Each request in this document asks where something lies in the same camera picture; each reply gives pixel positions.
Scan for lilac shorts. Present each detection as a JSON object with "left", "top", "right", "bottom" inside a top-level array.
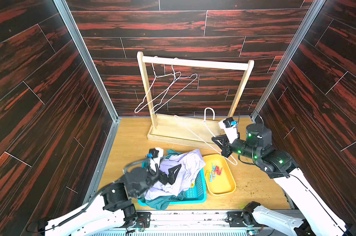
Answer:
[{"left": 144, "top": 149, "right": 205, "bottom": 200}]

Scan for green shorts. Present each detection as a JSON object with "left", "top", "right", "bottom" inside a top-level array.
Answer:
[{"left": 144, "top": 149, "right": 186, "bottom": 210}]

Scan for red clothespin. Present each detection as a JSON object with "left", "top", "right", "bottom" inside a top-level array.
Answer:
[{"left": 215, "top": 166, "right": 223, "bottom": 176}]

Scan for blue wire hanger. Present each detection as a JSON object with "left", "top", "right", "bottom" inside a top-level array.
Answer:
[{"left": 145, "top": 63, "right": 199, "bottom": 115}]

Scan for yellow clothespin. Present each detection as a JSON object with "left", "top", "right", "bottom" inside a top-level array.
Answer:
[{"left": 205, "top": 170, "right": 211, "bottom": 179}]

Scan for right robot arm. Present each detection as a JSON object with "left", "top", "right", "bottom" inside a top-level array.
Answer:
[{"left": 212, "top": 118, "right": 356, "bottom": 236}]

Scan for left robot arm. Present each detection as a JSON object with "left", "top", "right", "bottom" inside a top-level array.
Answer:
[{"left": 37, "top": 164, "right": 181, "bottom": 236}]

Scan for wooden clothes rack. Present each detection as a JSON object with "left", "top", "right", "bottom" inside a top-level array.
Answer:
[{"left": 137, "top": 51, "right": 255, "bottom": 151}]

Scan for turquoise plastic basket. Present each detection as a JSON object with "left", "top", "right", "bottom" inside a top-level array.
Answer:
[{"left": 137, "top": 160, "right": 207, "bottom": 207}]

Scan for yellow plastic tray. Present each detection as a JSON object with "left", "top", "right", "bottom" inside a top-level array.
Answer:
[{"left": 203, "top": 154, "right": 236, "bottom": 196}]

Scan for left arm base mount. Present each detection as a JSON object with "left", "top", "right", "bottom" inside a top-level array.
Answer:
[{"left": 121, "top": 211, "right": 151, "bottom": 229}]

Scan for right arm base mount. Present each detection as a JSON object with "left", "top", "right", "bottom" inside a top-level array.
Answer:
[{"left": 225, "top": 211, "right": 262, "bottom": 228}]

